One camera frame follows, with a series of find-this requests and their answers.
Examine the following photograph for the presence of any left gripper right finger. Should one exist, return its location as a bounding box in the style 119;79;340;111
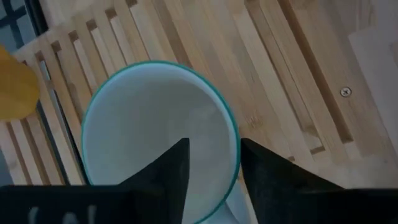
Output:
241;138;398;224

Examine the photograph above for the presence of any plain yellow mug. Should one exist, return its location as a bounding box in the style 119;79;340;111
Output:
0;45;40;121

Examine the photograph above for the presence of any wooden slatted rack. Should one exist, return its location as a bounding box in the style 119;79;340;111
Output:
0;0;396;194

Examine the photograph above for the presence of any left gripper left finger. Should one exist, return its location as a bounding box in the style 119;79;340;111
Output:
0;138;190;224

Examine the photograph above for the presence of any white mug blue lattice pattern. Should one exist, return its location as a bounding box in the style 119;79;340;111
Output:
80;60;242;224

